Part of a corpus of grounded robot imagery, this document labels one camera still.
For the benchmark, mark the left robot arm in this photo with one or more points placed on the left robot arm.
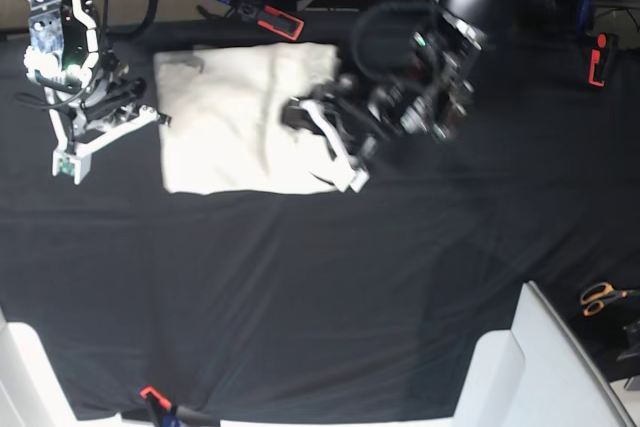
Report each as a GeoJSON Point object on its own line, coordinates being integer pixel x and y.
{"type": "Point", "coordinates": [433, 93]}

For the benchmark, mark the blue orange clamp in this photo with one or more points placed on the blue orange clamp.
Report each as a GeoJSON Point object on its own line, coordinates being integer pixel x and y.
{"type": "Point", "coordinates": [267, 17]}
{"type": "Point", "coordinates": [603, 47]}
{"type": "Point", "coordinates": [164, 413]}

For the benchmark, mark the white T-shirt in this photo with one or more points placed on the white T-shirt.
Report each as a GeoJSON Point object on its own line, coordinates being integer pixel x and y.
{"type": "Point", "coordinates": [225, 132]}

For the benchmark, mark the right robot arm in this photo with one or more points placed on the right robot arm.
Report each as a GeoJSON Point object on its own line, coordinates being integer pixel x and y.
{"type": "Point", "coordinates": [69, 43]}

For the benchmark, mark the blue orange clamp right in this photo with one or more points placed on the blue orange clamp right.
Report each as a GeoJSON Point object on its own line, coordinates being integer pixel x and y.
{"type": "Point", "coordinates": [603, 47]}

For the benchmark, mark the orange handled scissors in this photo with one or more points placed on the orange handled scissors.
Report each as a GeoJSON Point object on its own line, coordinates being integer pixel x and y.
{"type": "Point", "coordinates": [601, 295]}

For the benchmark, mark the white plastic bin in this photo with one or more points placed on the white plastic bin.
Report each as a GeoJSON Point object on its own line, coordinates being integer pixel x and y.
{"type": "Point", "coordinates": [536, 373]}

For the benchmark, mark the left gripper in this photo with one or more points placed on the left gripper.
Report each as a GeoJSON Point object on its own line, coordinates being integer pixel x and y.
{"type": "Point", "coordinates": [342, 128]}

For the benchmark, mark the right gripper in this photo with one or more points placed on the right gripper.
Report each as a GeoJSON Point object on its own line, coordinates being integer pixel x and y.
{"type": "Point", "coordinates": [110, 107]}

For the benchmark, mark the blue orange clamp top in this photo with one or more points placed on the blue orange clamp top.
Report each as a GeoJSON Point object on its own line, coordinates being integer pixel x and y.
{"type": "Point", "coordinates": [267, 17]}

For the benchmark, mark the blue orange clamp bottom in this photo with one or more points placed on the blue orange clamp bottom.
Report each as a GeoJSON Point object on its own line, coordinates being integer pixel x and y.
{"type": "Point", "coordinates": [164, 413]}

